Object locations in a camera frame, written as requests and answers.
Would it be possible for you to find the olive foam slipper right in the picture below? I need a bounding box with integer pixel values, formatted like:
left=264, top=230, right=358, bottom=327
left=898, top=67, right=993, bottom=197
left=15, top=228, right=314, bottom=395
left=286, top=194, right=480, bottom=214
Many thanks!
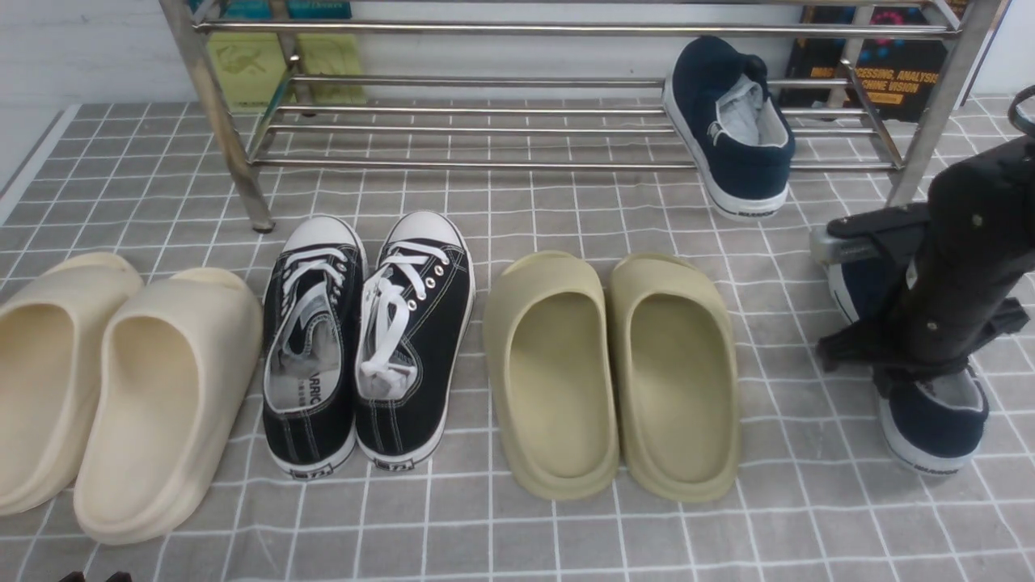
left=607, top=253, right=741, bottom=504

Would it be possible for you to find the cream foam slipper far left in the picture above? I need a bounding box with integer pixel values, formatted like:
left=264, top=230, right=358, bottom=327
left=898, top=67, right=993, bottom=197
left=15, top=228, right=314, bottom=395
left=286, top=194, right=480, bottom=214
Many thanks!
left=1, top=253, right=143, bottom=516

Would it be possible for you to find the black canvas sneaker left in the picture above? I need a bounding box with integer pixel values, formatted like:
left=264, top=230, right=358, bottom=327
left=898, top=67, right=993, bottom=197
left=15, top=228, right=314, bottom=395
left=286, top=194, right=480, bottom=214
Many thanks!
left=262, top=215, right=366, bottom=481

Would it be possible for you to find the olive foam slipper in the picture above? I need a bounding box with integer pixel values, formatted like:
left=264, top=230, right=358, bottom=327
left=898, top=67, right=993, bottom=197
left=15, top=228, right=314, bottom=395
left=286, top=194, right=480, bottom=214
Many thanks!
left=607, top=253, right=741, bottom=504
left=482, top=251, right=620, bottom=500

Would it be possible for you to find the black canvas sneaker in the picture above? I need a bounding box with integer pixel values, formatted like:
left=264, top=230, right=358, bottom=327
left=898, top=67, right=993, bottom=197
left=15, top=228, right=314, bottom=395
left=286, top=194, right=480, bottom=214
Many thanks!
left=355, top=211, right=475, bottom=472
left=262, top=215, right=366, bottom=481

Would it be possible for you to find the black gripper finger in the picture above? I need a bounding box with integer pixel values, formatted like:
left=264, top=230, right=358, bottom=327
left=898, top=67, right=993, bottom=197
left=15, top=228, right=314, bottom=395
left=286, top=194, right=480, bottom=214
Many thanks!
left=817, top=297, right=1030, bottom=398
left=812, top=203, right=929, bottom=266

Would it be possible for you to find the black canvas sneaker right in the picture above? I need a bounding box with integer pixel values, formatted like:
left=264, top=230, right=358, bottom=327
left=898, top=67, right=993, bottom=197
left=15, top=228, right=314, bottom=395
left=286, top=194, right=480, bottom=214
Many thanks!
left=355, top=211, right=475, bottom=472

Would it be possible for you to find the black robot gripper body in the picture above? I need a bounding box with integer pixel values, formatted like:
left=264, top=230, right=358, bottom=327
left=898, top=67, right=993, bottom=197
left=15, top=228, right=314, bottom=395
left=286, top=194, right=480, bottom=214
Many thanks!
left=887, top=137, right=1033, bottom=373

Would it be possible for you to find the silver metal shoe rack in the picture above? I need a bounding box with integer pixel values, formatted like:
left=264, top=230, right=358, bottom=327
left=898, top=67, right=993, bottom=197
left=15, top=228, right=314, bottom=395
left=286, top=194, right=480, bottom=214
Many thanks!
left=160, top=1, right=1006, bottom=234

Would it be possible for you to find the navy slip-on shoe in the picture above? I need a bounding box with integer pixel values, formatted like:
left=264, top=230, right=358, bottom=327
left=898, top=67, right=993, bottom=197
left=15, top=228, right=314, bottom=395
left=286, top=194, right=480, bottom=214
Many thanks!
left=828, top=258, right=990, bottom=478
left=662, top=36, right=796, bottom=221

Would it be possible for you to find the grey checked tablecloth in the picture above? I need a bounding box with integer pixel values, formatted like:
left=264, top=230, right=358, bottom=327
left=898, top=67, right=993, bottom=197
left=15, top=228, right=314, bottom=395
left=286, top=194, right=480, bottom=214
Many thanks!
left=2, top=103, right=1033, bottom=581

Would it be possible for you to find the olive foam slipper left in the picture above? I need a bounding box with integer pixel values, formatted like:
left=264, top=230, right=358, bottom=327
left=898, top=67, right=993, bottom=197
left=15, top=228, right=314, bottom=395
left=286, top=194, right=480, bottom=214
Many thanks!
left=482, top=251, right=620, bottom=500

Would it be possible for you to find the cream foam slipper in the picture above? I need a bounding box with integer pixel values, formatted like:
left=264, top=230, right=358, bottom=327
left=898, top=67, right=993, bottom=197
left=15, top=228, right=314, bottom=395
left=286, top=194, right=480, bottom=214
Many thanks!
left=73, top=268, right=263, bottom=545
left=1, top=253, right=143, bottom=516

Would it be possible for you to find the green and teal book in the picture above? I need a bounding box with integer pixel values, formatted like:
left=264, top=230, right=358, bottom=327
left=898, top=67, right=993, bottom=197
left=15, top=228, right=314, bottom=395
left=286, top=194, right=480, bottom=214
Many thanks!
left=207, top=1, right=367, bottom=113

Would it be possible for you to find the black image processing book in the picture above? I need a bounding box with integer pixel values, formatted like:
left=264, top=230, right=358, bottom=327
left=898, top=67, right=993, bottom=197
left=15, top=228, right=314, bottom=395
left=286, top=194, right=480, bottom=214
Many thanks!
left=779, top=5, right=948, bottom=123

